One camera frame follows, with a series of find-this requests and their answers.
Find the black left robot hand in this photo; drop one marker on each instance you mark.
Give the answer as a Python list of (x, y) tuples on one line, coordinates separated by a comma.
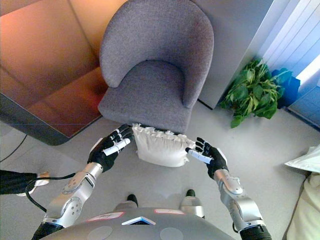
[(105, 156)]

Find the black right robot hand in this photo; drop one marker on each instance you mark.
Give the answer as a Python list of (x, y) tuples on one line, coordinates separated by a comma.
[(216, 160)]

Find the white ruffled pillow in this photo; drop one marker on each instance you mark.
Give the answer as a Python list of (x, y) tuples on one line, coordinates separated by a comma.
[(160, 150)]

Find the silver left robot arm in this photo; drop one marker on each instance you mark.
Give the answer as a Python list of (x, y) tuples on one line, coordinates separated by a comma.
[(75, 192)]

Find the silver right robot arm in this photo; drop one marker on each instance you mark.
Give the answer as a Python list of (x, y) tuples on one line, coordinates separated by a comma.
[(240, 202)]

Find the silver right robot leg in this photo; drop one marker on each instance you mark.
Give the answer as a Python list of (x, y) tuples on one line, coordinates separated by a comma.
[(192, 205)]

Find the silver robot leg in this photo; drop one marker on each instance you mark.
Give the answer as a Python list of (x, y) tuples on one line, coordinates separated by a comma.
[(192, 205), (128, 203)]

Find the silver left robot leg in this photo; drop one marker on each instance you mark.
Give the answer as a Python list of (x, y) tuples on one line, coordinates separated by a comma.
[(128, 203)]

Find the beige slipper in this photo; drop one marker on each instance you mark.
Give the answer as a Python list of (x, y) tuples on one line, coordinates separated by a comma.
[(41, 181)]

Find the green leafy potted plant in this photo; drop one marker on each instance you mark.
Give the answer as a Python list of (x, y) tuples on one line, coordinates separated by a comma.
[(252, 95)]

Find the grey robot torso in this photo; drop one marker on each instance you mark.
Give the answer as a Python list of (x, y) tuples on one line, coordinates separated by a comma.
[(140, 230)]

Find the white crumpled cloth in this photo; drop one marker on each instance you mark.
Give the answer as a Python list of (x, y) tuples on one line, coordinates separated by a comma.
[(305, 160)]

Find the person leg black trousers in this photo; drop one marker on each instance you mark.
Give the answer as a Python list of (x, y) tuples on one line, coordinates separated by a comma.
[(12, 182)]

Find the blue plant pot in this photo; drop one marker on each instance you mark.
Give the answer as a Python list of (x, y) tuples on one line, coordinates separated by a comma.
[(290, 87)]

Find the beige beanbag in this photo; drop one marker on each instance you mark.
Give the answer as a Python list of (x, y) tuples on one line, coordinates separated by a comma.
[(307, 212)]

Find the brown wooden table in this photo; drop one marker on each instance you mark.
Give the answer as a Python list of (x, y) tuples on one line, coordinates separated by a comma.
[(45, 62)]

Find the grey fabric armchair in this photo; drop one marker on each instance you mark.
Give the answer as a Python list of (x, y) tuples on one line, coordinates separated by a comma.
[(155, 37)]

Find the white slatted window blind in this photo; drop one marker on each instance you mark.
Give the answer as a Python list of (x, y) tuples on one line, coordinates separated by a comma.
[(292, 32)]

